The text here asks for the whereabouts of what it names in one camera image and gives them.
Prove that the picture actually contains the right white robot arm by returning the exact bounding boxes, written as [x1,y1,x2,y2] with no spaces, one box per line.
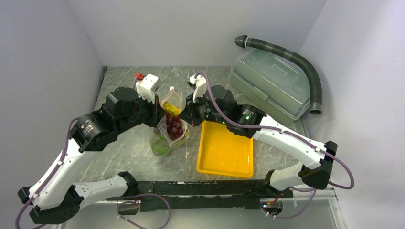
[180,85,337,198]

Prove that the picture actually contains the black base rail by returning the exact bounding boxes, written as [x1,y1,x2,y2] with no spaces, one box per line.
[109,180,293,212]

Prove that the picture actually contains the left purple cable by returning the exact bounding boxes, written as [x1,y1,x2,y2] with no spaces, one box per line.
[14,77,140,229]

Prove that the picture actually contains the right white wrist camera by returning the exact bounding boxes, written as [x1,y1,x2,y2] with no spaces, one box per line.
[188,74,207,103]

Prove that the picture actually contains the yellow plastic tray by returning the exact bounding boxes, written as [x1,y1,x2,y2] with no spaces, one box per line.
[196,121,254,178]

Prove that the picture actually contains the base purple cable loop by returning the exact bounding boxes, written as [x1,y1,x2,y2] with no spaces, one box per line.
[116,194,171,229]

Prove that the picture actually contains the yellow banana bunch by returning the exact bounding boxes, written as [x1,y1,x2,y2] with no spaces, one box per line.
[162,101,181,117]

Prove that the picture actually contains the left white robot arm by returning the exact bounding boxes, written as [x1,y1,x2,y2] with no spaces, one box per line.
[18,87,165,228]

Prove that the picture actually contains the grey corrugated hose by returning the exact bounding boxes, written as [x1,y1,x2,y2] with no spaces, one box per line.
[234,34,323,115]

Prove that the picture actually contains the clear lidded storage box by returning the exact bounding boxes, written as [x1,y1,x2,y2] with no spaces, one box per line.
[230,49,310,125]

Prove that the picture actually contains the clear pink zip top bag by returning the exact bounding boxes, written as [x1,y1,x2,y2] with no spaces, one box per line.
[149,86,189,156]

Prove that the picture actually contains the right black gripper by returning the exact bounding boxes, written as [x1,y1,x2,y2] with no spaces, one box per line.
[178,91,228,128]

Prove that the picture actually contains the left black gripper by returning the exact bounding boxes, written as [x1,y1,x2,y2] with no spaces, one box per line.
[116,92,167,135]

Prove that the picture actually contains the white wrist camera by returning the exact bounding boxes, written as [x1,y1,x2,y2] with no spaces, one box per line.
[188,74,207,103]
[132,73,162,104]

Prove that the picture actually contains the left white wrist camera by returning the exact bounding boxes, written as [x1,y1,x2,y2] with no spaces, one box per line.
[132,73,162,104]

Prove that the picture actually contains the green artichoke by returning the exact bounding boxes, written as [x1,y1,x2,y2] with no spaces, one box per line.
[150,135,171,156]

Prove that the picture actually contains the dark red grapes bunch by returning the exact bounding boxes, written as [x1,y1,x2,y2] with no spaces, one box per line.
[166,114,184,141]

